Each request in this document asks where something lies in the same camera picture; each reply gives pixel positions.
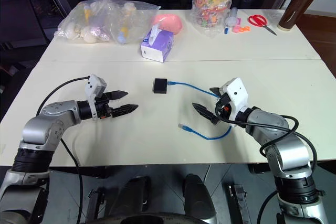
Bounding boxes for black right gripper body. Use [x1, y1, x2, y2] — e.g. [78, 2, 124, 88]
[214, 93, 234, 123]

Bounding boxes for black metal bar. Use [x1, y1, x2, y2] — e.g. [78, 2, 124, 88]
[86, 187, 106, 224]
[222, 182, 250, 224]

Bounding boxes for small black adapter box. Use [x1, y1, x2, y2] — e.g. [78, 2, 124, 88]
[152, 78, 169, 95]

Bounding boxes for pink soft lump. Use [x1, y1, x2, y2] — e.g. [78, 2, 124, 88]
[150, 13, 184, 35]

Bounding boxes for small pink plastic pieces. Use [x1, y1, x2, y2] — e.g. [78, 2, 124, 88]
[232, 17, 243, 34]

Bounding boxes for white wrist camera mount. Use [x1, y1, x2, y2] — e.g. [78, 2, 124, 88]
[220, 77, 249, 121]
[84, 74, 107, 121]

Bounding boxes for red handled scissors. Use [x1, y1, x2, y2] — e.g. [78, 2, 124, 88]
[247, 14, 278, 37]

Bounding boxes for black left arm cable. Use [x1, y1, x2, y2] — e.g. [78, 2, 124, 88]
[36, 76, 84, 224]

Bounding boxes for clear bag of pale toys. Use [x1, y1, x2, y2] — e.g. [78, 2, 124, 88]
[54, 0, 116, 45]

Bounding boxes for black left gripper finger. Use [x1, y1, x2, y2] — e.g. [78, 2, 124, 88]
[111, 104, 139, 118]
[104, 90, 129, 102]

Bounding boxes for dark rounded shape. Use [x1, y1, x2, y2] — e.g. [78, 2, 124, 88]
[182, 173, 216, 220]
[115, 175, 153, 220]

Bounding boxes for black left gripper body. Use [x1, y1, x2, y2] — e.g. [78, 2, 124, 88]
[94, 92, 115, 120]

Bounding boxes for purple white tissue box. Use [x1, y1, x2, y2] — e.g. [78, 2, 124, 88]
[140, 23, 176, 64]

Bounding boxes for blue Ethernet cable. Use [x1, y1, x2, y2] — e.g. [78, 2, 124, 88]
[167, 80, 233, 141]

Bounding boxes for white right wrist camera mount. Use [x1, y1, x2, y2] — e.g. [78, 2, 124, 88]
[220, 77, 249, 121]

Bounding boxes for brown tall bottle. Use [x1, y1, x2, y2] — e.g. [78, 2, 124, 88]
[277, 0, 323, 32]

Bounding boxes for clear bag around jar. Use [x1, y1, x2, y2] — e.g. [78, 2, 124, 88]
[189, 0, 239, 39]

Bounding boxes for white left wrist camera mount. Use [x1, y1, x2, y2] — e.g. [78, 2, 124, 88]
[84, 74, 107, 121]

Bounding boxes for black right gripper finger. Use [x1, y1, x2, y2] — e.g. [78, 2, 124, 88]
[209, 87, 224, 99]
[192, 102, 220, 125]

